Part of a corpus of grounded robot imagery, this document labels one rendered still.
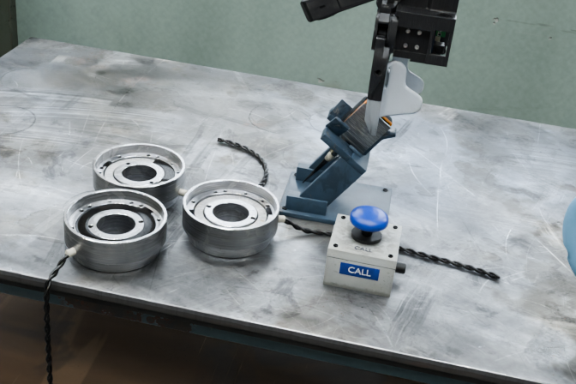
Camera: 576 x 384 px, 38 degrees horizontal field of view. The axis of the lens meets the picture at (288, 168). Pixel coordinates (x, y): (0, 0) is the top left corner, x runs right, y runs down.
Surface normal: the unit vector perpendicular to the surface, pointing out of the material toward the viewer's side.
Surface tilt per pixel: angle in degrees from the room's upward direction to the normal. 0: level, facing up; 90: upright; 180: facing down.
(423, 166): 0
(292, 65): 90
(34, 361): 0
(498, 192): 0
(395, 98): 86
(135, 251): 90
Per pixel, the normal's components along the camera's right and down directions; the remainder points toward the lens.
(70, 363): 0.10, -0.87
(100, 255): -0.10, 0.47
